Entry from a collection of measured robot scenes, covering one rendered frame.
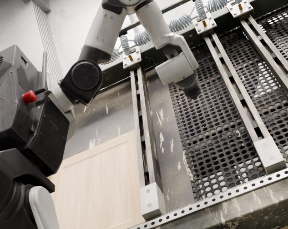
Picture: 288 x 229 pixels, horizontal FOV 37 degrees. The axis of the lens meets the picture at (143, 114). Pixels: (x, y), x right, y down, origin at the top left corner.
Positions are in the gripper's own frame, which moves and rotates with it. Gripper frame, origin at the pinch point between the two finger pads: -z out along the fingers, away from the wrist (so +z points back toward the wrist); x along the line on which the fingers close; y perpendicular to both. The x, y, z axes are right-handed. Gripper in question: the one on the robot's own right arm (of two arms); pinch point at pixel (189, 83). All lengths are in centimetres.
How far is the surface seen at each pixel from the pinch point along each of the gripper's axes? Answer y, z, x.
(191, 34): -7, -63, 42
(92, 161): 52, -23, -7
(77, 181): 59, -17, -14
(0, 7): 242, -383, 338
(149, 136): 23.5, -14.2, -8.7
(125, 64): 30, -54, 39
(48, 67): 189, -361, 204
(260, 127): -15.9, 0.5, -23.8
